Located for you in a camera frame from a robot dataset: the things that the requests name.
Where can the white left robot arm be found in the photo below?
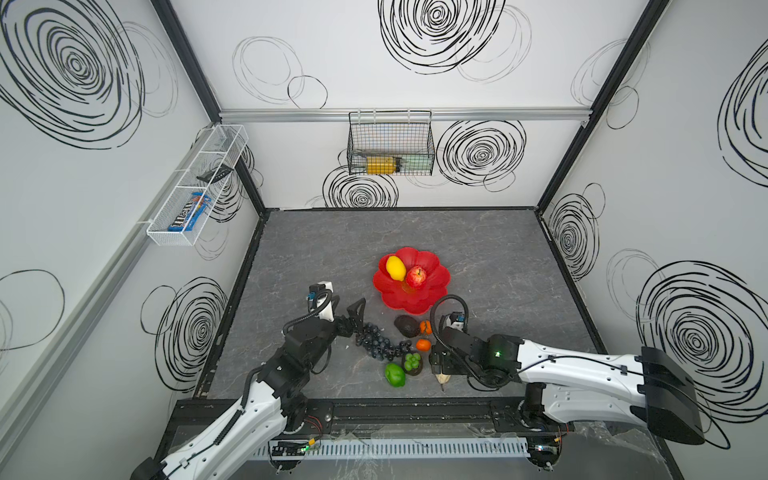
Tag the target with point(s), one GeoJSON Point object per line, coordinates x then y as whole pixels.
{"type": "Point", "coordinates": [271, 402]}

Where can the green box in basket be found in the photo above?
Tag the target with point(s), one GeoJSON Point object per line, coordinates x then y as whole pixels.
{"type": "Point", "coordinates": [417, 164]}

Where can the orange fake tangerine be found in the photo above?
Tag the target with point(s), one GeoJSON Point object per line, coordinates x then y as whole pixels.
{"type": "Point", "coordinates": [425, 328]}
{"type": "Point", "coordinates": [423, 345]}

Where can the blue candy packet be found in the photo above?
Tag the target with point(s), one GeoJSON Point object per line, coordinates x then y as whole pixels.
{"type": "Point", "coordinates": [194, 207]}

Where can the dark fake grape bunch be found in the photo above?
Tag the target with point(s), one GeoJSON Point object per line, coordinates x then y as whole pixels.
{"type": "Point", "coordinates": [372, 339]}

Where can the lower orange fake tangerine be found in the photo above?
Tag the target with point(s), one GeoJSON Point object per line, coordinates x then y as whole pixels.
{"type": "Point", "coordinates": [423, 345]}

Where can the white slotted cable duct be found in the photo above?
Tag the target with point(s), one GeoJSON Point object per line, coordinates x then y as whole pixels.
{"type": "Point", "coordinates": [380, 449]}

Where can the red fake apple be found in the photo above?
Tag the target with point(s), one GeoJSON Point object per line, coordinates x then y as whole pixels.
{"type": "Point", "coordinates": [416, 277]}

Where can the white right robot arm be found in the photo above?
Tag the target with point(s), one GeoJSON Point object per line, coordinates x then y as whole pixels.
{"type": "Point", "coordinates": [564, 386]}

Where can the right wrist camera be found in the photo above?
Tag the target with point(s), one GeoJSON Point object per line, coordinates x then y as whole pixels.
{"type": "Point", "coordinates": [456, 321]}

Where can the green fake mangosteen half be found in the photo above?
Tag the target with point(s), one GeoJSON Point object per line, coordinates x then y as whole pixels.
{"type": "Point", "coordinates": [412, 363]}

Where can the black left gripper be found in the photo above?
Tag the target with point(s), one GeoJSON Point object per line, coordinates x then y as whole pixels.
{"type": "Point", "coordinates": [342, 323]}

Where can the yellow fake lemon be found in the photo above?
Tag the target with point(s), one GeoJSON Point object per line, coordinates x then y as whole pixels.
{"type": "Point", "coordinates": [396, 268]}

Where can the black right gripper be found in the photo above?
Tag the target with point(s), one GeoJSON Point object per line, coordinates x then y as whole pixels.
{"type": "Point", "coordinates": [441, 366]}

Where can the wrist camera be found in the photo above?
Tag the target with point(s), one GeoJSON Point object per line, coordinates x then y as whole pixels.
{"type": "Point", "coordinates": [320, 300]}
{"type": "Point", "coordinates": [456, 321]}

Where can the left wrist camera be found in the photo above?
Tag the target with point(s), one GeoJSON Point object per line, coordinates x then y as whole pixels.
{"type": "Point", "coordinates": [320, 300]}

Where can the yellow box in basket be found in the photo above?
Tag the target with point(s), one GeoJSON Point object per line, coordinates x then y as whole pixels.
{"type": "Point", "coordinates": [382, 165]}

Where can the white wire wall shelf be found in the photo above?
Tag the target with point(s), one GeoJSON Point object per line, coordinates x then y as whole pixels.
{"type": "Point", "coordinates": [218, 144]}

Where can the black wire wall basket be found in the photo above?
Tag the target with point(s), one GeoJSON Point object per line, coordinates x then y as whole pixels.
{"type": "Point", "coordinates": [391, 133]}

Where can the dark fake avocado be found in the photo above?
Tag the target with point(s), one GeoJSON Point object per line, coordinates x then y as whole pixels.
{"type": "Point", "coordinates": [408, 326]}

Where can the green fake pepper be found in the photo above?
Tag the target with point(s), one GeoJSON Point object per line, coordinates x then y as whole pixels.
{"type": "Point", "coordinates": [395, 375]}

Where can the black remote control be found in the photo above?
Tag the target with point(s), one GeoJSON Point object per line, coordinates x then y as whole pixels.
{"type": "Point", "coordinates": [215, 174]}

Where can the red flower-shaped fruit bowl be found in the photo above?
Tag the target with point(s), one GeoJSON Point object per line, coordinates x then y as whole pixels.
{"type": "Point", "coordinates": [407, 296]}

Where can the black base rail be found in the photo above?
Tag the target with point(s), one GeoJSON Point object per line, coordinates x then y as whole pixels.
{"type": "Point", "coordinates": [503, 414]}

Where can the upper orange fake tangerine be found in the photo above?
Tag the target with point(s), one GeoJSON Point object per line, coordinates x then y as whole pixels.
{"type": "Point", "coordinates": [425, 328]}

